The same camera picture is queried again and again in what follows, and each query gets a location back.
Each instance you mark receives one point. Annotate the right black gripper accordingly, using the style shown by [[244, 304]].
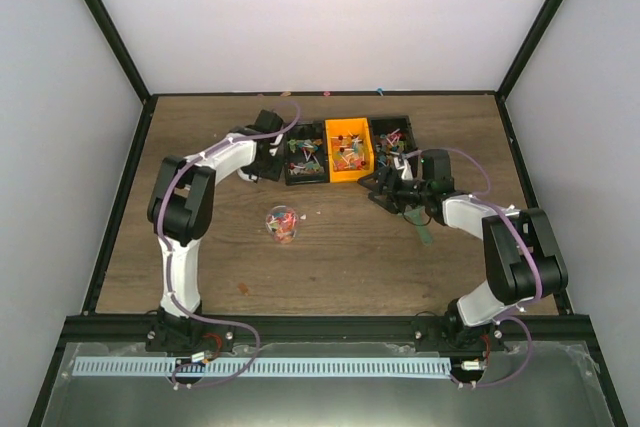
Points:
[[392, 199]]

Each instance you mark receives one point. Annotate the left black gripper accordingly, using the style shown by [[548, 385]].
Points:
[[272, 174]]

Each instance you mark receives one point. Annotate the black candy bin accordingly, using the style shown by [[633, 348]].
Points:
[[306, 154], [391, 136]]

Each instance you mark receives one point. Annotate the green plastic scoop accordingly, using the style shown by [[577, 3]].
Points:
[[420, 222]]

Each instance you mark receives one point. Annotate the orange candy bin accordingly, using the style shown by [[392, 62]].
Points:
[[350, 150]]

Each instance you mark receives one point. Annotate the clear plastic cup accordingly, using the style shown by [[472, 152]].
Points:
[[281, 222]]

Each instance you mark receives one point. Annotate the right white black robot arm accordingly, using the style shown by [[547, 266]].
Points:
[[523, 261]]

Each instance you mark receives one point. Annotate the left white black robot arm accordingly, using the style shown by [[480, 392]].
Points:
[[181, 204]]

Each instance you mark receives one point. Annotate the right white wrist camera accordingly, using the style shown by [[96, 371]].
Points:
[[403, 168]]

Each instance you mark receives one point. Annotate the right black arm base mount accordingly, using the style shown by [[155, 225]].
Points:
[[447, 334]]

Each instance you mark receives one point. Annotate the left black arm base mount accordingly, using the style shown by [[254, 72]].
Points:
[[187, 336]]

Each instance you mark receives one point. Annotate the black aluminium frame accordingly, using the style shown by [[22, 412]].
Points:
[[90, 326]]

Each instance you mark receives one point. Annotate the light blue slotted cable duct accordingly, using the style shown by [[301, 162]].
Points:
[[420, 368]]

